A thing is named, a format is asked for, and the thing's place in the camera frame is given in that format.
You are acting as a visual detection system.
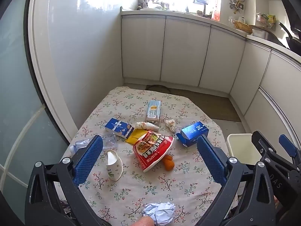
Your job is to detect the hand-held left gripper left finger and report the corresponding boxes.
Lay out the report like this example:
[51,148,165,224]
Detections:
[25,135,104,226]

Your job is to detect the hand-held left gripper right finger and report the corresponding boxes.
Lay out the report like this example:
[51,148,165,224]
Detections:
[196,135,277,226]

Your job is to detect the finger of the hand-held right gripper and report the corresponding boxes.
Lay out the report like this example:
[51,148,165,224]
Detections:
[279,134,301,168]
[251,131,294,170]

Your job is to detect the white waste bin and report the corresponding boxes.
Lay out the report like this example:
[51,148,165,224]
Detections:
[227,133,262,166]

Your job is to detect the crushed white paper cup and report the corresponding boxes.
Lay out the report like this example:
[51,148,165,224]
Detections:
[106,149,123,181]

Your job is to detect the blue cardboard box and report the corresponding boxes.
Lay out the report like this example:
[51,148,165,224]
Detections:
[176,122,210,147]

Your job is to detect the person's left hand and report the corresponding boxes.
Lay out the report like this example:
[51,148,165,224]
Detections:
[130,216,161,226]

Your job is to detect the clear plastic water bottle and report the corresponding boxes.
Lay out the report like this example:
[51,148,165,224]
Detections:
[69,133,118,155]

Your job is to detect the orange peel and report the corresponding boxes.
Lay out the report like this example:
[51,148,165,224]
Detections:
[163,155,175,170]

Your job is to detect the blue and white flat box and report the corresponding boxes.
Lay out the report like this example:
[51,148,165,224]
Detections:
[105,118,135,139]

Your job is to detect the yellow packet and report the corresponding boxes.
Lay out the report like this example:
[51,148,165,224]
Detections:
[125,129,147,144]

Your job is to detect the small crumpled tissue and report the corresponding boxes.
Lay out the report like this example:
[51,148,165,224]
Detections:
[165,119,177,132]

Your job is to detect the floral tablecloth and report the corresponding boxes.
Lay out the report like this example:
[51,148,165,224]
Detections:
[60,87,238,226]

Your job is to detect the red snack bag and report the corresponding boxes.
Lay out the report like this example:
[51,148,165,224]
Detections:
[133,131,174,172]

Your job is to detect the crumpled floral wrapper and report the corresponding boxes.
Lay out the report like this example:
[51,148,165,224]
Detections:
[135,121,159,131]

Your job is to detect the crumpled white paper ball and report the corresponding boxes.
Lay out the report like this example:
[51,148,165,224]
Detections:
[143,202,176,226]

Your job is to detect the light blue milk carton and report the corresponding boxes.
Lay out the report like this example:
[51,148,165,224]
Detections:
[146,100,162,126]

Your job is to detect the dark round floor mat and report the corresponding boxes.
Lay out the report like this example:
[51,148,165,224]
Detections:
[146,85,173,95]

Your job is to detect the frosted glass sliding door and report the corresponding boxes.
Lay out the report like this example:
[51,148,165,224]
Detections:
[0,0,79,217]

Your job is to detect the black frying pan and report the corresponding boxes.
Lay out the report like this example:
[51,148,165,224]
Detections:
[279,22,301,50]

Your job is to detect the white kitchen cabinets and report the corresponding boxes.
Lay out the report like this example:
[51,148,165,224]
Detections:
[121,10,301,151]

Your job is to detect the wicker basket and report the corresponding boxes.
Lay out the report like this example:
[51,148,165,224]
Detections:
[233,21,253,34]

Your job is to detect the wire spice rack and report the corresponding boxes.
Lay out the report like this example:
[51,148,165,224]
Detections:
[256,12,277,30]

